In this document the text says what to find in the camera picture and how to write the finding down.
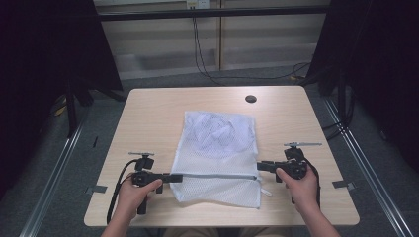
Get white wall outlet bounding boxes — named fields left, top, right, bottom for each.
left=185, top=0, right=211, bottom=10

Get person's legs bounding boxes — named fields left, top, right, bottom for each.
left=162, top=226, right=293, bottom=237

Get grey tape strip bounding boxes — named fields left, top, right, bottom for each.
left=331, top=180, right=357, bottom=192
left=84, top=185, right=109, bottom=195

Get black wall cable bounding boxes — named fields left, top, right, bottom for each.
left=192, top=16, right=312, bottom=87

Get black floor cables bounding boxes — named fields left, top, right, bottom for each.
left=320, top=87, right=357, bottom=142

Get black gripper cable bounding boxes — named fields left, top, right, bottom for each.
left=106, top=159, right=138, bottom=225

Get person's left hand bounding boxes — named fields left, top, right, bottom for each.
left=117, top=178, right=163, bottom=221

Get person's right hand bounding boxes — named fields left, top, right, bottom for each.
left=276, top=166, right=321, bottom=213

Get black horizontal bar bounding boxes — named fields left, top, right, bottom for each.
left=98, top=5, right=331, bottom=22

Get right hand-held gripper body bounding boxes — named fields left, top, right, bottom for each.
left=276, top=141, right=323, bottom=204

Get black metal stand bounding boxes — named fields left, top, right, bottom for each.
left=64, top=80, right=80, bottom=138

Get white mesh laundry bag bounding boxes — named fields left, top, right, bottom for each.
left=169, top=111, right=273, bottom=209

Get white garment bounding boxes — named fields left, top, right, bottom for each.
left=191, top=113, right=255, bottom=151

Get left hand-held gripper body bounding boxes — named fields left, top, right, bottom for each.
left=127, top=151, right=165, bottom=216

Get black curtain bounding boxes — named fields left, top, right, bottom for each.
left=0, top=0, right=124, bottom=201
left=304, top=0, right=419, bottom=174

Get metal floor rail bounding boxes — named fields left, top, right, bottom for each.
left=321, top=96, right=414, bottom=237
left=19, top=119, right=86, bottom=237

